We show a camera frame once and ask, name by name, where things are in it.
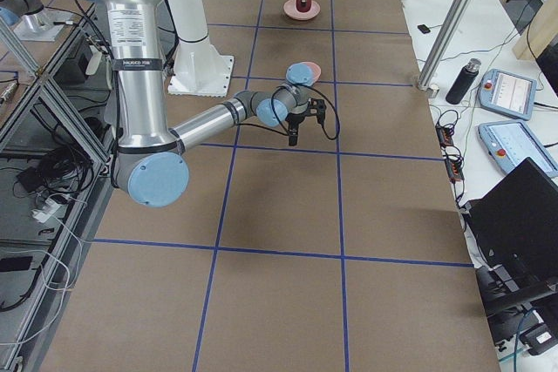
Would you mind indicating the black orange power strip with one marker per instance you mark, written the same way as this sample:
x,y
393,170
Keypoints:
x,y
452,155

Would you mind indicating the blue teach pendant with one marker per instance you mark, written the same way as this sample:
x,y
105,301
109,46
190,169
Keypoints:
x,y
507,94
510,142

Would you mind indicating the brown paper table cover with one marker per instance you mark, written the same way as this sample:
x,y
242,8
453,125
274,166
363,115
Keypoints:
x,y
343,255

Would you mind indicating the black laptop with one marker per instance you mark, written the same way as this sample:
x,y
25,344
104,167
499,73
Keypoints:
x,y
517,220

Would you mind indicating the near blue teach pendant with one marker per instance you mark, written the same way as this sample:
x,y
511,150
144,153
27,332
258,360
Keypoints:
x,y
510,142

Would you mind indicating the pink bowl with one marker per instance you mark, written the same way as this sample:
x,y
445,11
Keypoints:
x,y
315,71

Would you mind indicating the pink plate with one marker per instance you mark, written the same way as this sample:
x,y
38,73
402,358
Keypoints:
x,y
294,9

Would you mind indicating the red yellow apple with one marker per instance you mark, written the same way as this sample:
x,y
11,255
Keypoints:
x,y
301,9

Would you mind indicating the aluminium frame post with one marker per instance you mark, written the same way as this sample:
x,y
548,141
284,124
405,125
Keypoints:
x,y
443,39

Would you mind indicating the far blue teach pendant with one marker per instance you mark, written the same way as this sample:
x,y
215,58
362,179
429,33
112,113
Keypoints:
x,y
507,94

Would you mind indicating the black water bottle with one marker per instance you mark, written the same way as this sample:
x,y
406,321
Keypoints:
x,y
463,81

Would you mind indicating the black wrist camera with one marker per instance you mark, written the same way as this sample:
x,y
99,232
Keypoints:
x,y
318,109

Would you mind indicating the small black square device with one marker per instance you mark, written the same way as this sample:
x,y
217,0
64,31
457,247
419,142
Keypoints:
x,y
424,28

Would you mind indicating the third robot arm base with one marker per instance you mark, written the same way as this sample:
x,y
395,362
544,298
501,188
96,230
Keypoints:
x,y
30,20

